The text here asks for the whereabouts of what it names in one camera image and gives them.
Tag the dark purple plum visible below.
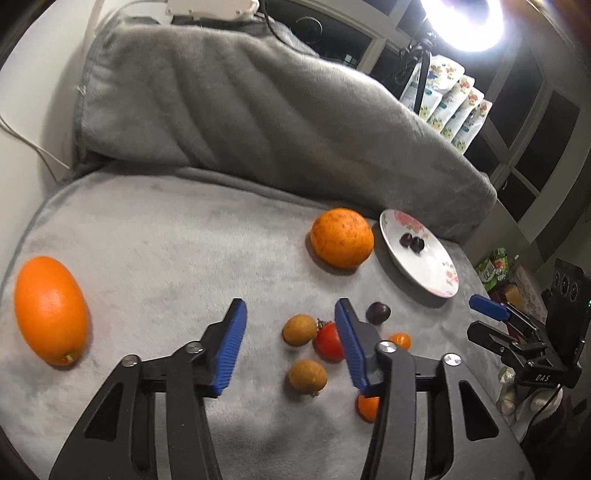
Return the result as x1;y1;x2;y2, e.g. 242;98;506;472
366;301;391;326

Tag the white cable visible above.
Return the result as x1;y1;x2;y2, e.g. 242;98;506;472
0;113;72;183

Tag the grey fleece blanket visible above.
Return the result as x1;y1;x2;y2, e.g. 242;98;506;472
0;16;536;480

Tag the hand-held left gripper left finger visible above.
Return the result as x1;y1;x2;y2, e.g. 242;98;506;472
48;298;247;480

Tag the rough round orange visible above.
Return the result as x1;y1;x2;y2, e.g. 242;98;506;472
309;208;375;269

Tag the black tripod stand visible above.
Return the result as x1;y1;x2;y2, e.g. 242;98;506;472
399;32;437;116

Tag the green packet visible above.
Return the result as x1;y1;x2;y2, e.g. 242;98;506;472
475;248;509;291

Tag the ring light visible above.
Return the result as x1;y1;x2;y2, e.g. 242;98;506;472
418;0;504;51

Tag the black cable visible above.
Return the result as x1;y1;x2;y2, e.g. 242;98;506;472
261;0;298;44

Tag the white power strip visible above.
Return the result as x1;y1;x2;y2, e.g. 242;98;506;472
166;0;259;21

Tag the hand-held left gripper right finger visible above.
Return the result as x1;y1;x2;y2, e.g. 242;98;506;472
333;298;536;480

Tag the floral tissue pack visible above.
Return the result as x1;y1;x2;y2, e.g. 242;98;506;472
442;76;475;134
453;90;485;144
427;55;464;121
462;99;493;151

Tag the floral white plate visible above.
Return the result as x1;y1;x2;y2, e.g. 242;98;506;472
379;209;460;298

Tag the person's right hand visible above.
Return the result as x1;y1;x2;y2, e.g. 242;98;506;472
498;368;563;424

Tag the red cherry tomato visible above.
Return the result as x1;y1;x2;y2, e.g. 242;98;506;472
313;319;346;363

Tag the brown longan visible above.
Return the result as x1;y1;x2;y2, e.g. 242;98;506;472
283;314;318;347
288;360;328;397

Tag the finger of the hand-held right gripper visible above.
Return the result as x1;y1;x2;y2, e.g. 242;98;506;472
468;294;546;343
466;320;526;366

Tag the smooth oval orange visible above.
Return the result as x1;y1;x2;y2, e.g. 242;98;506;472
13;256;89;367

